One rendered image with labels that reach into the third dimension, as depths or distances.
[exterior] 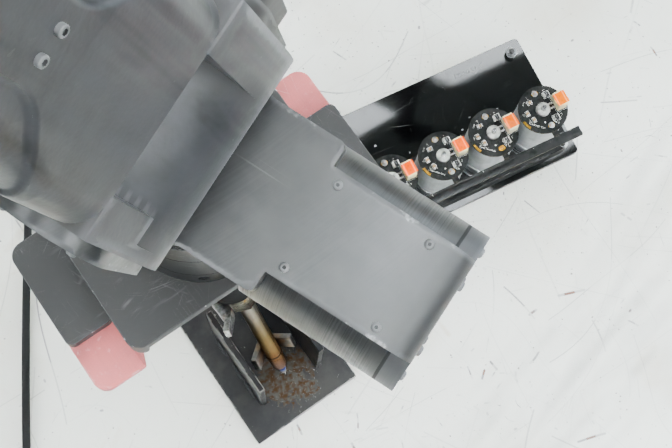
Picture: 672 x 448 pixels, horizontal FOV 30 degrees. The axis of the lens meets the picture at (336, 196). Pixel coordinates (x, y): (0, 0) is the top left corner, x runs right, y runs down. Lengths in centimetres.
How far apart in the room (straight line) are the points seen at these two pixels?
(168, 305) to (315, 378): 19
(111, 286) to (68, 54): 24
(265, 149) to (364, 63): 34
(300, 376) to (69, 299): 18
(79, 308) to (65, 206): 22
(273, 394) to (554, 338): 15
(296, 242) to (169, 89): 9
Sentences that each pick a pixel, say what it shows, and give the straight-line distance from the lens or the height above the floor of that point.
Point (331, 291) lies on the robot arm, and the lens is 35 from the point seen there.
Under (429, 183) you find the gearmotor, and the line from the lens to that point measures 63.
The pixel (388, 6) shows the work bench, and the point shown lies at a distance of 71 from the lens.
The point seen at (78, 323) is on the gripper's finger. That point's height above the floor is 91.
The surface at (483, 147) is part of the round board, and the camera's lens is 62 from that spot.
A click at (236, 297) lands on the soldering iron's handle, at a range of 57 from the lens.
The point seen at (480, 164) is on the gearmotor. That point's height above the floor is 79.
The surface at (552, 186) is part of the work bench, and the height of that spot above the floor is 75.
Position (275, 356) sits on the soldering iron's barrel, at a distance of 62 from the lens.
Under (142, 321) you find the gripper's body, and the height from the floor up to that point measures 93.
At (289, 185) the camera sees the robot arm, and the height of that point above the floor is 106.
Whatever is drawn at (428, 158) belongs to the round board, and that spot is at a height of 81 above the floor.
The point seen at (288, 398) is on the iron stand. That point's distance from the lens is 65.
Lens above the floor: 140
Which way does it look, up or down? 75 degrees down
